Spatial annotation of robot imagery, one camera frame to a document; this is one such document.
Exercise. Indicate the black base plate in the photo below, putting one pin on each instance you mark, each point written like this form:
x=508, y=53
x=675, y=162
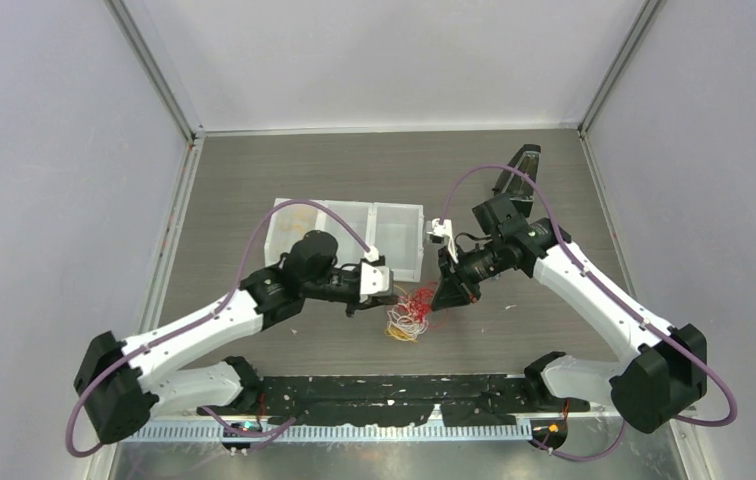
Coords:
x=396, y=400

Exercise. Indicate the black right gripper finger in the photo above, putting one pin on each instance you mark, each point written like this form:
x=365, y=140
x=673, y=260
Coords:
x=471, y=280
x=450, y=293

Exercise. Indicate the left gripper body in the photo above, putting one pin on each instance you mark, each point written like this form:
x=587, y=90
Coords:
x=336, y=287

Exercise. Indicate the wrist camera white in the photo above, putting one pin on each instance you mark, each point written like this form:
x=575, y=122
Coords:
x=440, y=231
x=375, y=281

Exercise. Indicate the grey cable duct rail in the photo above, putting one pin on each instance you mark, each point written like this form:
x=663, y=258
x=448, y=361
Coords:
x=431, y=431

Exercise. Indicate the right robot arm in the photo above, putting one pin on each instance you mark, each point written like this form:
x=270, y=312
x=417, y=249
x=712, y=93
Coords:
x=653, y=378

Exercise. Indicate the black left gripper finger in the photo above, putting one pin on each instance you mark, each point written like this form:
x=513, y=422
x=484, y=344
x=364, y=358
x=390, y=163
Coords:
x=385, y=301
x=353, y=308

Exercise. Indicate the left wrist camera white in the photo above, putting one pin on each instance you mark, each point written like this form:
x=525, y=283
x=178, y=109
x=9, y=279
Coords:
x=375, y=281

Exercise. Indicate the white three-compartment tray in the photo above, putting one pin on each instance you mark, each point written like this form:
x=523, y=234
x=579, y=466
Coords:
x=397, y=230

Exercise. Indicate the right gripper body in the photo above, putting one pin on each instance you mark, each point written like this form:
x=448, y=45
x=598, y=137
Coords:
x=475, y=265

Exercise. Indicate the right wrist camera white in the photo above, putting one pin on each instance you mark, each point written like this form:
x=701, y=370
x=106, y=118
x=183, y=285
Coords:
x=440, y=231

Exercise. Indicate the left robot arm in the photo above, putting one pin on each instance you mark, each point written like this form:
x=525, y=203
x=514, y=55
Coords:
x=124, y=383

